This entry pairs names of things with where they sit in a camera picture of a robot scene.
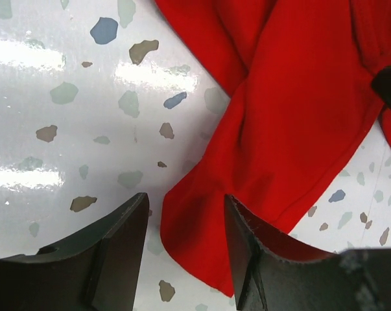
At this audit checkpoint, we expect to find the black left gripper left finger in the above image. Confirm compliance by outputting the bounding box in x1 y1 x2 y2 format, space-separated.
0 193 149 311

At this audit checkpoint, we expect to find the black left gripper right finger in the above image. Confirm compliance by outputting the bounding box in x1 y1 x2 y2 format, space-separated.
224 195 391 310

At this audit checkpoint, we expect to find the red t-shirt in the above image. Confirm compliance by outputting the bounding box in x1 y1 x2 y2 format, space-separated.
157 0 391 296

